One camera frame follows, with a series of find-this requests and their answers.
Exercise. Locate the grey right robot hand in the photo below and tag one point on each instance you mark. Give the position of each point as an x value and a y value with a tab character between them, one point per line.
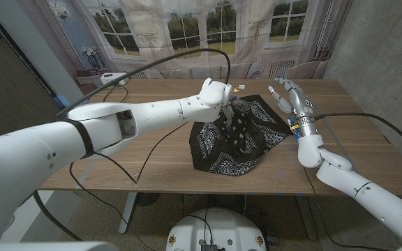
300	104

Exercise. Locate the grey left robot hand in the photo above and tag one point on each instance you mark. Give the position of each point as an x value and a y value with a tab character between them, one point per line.
229	116

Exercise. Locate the black paisley bandana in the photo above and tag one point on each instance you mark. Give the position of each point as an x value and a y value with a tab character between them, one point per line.
250	139

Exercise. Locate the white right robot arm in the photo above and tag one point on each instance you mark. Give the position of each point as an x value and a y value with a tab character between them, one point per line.
361	188

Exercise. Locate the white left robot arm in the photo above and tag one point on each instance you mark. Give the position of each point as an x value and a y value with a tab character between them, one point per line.
152	113

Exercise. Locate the printed window backdrop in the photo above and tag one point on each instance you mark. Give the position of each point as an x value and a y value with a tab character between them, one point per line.
187	28

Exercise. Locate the grey table leg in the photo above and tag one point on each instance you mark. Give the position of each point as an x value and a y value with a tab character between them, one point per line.
305	216

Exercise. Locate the black round floor object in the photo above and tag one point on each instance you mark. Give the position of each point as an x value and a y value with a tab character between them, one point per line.
147	198

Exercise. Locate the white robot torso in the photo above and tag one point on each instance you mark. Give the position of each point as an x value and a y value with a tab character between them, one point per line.
216	231

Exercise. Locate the white power box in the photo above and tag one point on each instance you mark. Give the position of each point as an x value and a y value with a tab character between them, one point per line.
109	77

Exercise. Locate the grey power adapter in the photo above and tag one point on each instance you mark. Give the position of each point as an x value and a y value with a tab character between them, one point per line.
273	239

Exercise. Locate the white table leg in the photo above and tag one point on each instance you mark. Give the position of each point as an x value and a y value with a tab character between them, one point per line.
127	212

